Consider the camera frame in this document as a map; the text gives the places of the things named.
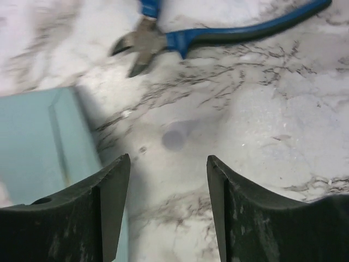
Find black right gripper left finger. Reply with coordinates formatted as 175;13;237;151
1;154;130;261

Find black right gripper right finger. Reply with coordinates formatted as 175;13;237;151
207;156;348;261

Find light blue envelope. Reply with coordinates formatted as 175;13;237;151
1;87;129;261

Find white glue stick cap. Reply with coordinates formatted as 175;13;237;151
161;120;196;151

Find blue handled cutting pliers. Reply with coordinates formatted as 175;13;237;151
109;0;331;78

